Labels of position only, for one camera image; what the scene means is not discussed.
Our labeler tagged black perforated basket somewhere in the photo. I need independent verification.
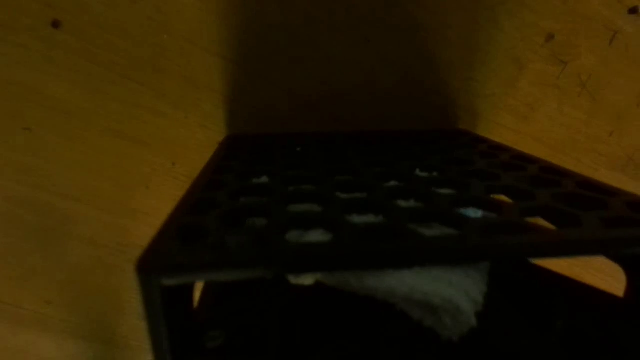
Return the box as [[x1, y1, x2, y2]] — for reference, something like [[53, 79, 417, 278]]
[[135, 127, 640, 360]]

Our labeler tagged white and blue towel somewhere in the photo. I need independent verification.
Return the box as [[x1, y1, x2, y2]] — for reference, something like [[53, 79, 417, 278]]
[[247, 169, 493, 343]]

